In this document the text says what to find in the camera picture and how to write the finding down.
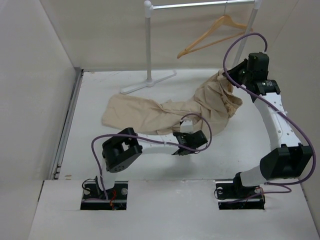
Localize beige trousers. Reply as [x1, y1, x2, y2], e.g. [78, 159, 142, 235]
[101, 70, 243, 137]

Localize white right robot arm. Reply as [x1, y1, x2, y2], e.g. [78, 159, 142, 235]
[224, 52, 313, 198]

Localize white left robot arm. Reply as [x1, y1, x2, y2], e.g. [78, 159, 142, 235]
[82, 127, 213, 200]

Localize wooden clothes hanger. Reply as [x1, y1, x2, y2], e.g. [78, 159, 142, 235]
[177, 4, 251, 59]

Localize white garment rack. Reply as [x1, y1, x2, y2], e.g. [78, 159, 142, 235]
[106, 0, 262, 94]

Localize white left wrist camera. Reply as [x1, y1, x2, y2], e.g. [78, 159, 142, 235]
[179, 119, 194, 134]

